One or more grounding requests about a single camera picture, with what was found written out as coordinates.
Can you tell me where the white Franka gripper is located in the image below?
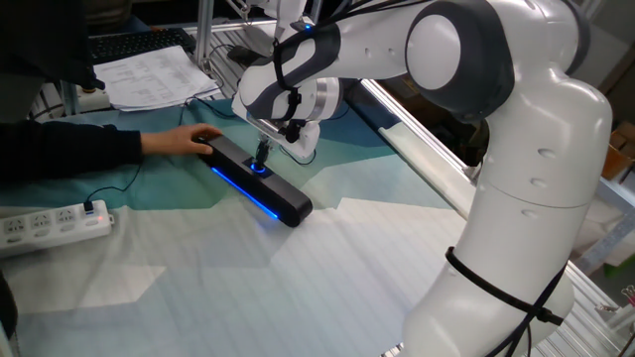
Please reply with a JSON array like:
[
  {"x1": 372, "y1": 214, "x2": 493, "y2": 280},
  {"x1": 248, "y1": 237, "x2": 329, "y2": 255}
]
[{"x1": 245, "y1": 114, "x2": 322, "y2": 171}]

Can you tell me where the black soundbar speaker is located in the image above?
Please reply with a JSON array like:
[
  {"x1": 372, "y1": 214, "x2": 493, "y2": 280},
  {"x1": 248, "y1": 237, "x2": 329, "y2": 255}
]
[{"x1": 197, "y1": 134, "x2": 315, "y2": 228}]

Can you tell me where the forearm in black sleeve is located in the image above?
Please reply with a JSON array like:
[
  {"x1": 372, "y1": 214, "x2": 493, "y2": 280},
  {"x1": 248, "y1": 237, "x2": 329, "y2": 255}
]
[{"x1": 0, "y1": 120, "x2": 145, "y2": 183}]

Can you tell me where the person's bare hand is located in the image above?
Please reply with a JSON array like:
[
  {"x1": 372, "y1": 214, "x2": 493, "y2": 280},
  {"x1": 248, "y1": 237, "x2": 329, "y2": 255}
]
[{"x1": 140, "y1": 123, "x2": 224, "y2": 157}]

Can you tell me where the small black device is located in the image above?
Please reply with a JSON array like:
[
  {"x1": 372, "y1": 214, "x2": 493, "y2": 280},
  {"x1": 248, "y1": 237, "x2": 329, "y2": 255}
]
[{"x1": 226, "y1": 44, "x2": 273, "y2": 69}]

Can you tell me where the stack of printed papers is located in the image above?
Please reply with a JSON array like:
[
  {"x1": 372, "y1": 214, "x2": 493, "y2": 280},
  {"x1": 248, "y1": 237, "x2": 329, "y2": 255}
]
[{"x1": 92, "y1": 45, "x2": 223, "y2": 113}]

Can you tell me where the teal and white tablecloth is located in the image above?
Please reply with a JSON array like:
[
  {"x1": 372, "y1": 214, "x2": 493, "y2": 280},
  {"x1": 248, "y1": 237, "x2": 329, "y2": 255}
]
[{"x1": 0, "y1": 96, "x2": 470, "y2": 357}]

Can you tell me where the black computer keyboard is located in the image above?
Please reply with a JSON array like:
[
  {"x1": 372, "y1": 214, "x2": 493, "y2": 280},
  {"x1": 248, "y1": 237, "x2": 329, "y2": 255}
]
[{"x1": 87, "y1": 27, "x2": 197, "y2": 66}]

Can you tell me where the white power strip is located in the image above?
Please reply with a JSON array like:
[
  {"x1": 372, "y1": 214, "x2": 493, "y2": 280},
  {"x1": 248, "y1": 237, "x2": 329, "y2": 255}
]
[{"x1": 0, "y1": 198, "x2": 115, "y2": 260}]

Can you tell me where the person's dark clothed torso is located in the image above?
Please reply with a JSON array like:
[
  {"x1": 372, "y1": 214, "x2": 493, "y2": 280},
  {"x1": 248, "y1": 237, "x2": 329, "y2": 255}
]
[{"x1": 0, "y1": 0, "x2": 106, "y2": 124}]

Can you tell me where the brown cardboard box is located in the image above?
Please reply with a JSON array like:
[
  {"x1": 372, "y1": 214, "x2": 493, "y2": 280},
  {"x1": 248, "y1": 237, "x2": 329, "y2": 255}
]
[{"x1": 598, "y1": 120, "x2": 635, "y2": 182}]

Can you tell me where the black camera cable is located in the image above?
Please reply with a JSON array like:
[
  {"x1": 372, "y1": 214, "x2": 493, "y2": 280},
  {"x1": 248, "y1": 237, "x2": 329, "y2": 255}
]
[{"x1": 277, "y1": 117, "x2": 318, "y2": 168}]

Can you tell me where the aluminium frame post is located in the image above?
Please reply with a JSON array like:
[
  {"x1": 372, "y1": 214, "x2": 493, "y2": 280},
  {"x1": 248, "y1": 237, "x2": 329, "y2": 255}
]
[{"x1": 193, "y1": 0, "x2": 216, "y2": 69}]

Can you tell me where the aluminium table edge rail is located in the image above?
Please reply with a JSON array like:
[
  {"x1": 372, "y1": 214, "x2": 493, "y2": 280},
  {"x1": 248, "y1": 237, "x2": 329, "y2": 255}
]
[{"x1": 359, "y1": 77, "x2": 480, "y2": 222}]

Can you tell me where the thin black speaker cable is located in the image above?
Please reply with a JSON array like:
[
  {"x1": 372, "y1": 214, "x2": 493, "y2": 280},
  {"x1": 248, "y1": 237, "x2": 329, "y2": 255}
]
[{"x1": 82, "y1": 96, "x2": 237, "y2": 215}]

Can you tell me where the black strap on arm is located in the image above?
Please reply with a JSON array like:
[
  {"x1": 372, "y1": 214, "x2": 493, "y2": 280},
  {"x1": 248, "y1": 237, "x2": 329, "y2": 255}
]
[{"x1": 444, "y1": 245, "x2": 568, "y2": 357}]

